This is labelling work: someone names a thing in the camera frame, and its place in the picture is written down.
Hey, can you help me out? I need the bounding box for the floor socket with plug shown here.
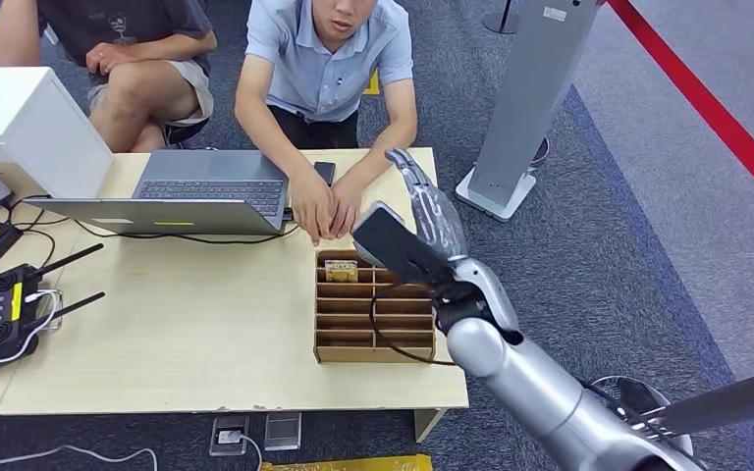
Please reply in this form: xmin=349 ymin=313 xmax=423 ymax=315
xmin=208 ymin=415 xmax=250 ymax=457

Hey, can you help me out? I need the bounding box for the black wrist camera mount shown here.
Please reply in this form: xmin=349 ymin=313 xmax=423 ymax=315
xmin=350 ymin=201 xmax=457 ymax=291

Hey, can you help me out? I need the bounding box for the red barrier belt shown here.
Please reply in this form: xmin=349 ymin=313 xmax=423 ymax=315
xmin=604 ymin=0 xmax=754 ymax=223

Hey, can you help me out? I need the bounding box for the black laptop cable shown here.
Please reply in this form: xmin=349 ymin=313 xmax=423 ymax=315
xmin=72 ymin=219 xmax=300 ymax=247

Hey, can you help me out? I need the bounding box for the patterned card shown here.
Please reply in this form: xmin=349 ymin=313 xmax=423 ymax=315
xmin=324 ymin=259 xmax=359 ymax=284

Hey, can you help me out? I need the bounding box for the person's right hand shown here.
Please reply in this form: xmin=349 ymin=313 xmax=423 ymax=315
xmin=289 ymin=170 xmax=336 ymax=247

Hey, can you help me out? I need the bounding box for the black remote controller with antennas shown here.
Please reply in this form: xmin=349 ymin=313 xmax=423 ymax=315
xmin=0 ymin=243 xmax=106 ymax=384

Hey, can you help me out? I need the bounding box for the person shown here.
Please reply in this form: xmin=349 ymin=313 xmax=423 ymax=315
xmin=0 ymin=0 xmax=219 ymax=154
xmin=234 ymin=0 xmax=418 ymax=247

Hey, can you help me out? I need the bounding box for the white floor cable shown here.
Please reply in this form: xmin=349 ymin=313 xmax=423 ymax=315
xmin=0 ymin=445 xmax=159 ymax=471

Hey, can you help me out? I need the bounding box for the grey laptop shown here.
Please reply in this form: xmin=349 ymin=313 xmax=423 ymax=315
xmin=26 ymin=149 xmax=291 ymax=236

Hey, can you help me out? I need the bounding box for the white socket cable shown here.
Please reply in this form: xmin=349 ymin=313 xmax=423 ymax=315
xmin=237 ymin=434 xmax=265 ymax=471

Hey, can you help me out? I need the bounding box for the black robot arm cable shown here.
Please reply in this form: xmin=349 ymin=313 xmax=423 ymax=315
xmin=368 ymin=286 xmax=459 ymax=368

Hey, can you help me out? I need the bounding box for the grey pillar stand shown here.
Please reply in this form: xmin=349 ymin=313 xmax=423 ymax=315
xmin=455 ymin=0 xmax=603 ymax=224

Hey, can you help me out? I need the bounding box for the person's left hand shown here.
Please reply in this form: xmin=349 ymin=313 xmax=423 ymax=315
xmin=330 ymin=174 xmax=366 ymax=240
xmin=85 ymin=42 xmax=133 ymax=76

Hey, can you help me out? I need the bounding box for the brown wooden card organizer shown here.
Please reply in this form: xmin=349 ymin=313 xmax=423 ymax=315
xmin=312 ymin=248 xmax=438 ymax=365

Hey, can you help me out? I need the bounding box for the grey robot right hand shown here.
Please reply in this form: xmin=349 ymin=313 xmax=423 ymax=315
xmin=386 ymin=147 xmax=470 ymax=262

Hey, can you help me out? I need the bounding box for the dark stanchion base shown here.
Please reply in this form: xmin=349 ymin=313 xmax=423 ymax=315
xmin=480 ymin=0 xmax=522 ymax=35

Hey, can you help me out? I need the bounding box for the white controller cable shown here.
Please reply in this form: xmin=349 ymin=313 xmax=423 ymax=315
xmin=0 ymin=290 xmax=63 ymax=367

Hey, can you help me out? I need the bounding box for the white box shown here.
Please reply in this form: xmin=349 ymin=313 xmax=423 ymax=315
xmin=0 ymin=67 xmax=115 ymax=201

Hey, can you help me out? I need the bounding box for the yellow strip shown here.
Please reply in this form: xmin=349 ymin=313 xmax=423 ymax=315
xmin=259 ymin=453 xmax=434 ymax=471

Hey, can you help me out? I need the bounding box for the pale wooden table leg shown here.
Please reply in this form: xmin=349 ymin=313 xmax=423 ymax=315
xmin=413 ymin=408 xmax=448 ymax=444

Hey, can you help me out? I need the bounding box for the metal floor socket plate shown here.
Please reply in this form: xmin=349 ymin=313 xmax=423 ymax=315
xmin=263 ymin=412 xmax=302 ymax=452

